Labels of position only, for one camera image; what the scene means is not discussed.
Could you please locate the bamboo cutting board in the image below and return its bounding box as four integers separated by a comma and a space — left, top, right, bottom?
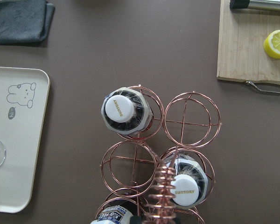
217, 0, 280, 94

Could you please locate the steel muddler black tip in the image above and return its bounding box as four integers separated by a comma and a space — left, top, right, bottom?
229, 0, 280, 12

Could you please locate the grey folded cloth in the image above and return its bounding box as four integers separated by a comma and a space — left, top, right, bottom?
0, 0, 55, 45

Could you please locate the half lemon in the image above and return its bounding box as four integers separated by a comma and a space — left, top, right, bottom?
263, 30, 280, 59

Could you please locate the cream rabbit tray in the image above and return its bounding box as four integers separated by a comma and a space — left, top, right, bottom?
0, 67, 50, 213

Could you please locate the copper wire bottle basket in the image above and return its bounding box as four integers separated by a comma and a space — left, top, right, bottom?
94, 85, 222, 224

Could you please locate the tea bottle white cap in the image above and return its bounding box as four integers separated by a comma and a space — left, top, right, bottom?
161, 151, 211, 209
101, 87, 153, 135
91, 202, 137, 224

